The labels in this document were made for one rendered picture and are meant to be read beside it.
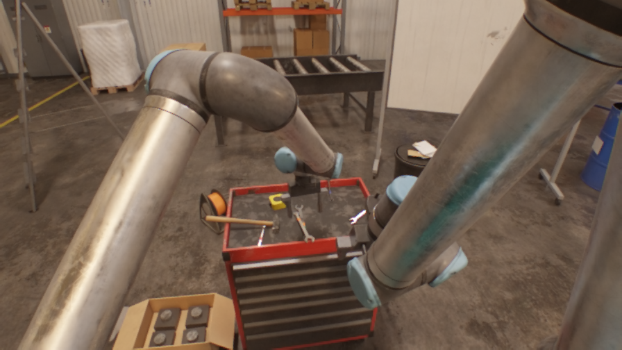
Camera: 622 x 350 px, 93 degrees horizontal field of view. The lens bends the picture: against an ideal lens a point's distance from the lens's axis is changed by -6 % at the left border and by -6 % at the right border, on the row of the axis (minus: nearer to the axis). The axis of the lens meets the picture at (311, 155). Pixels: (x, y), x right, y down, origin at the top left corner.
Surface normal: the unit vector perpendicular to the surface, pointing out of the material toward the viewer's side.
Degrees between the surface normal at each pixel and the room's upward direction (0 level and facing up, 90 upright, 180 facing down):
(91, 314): 67
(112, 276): 73
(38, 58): 90
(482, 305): 0
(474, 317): 0
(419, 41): 90
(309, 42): 90
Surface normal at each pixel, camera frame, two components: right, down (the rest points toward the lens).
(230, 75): 0.13, -0.10
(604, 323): -0.92, 0.20
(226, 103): -0.05, 0.68
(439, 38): -0.27, 0.46
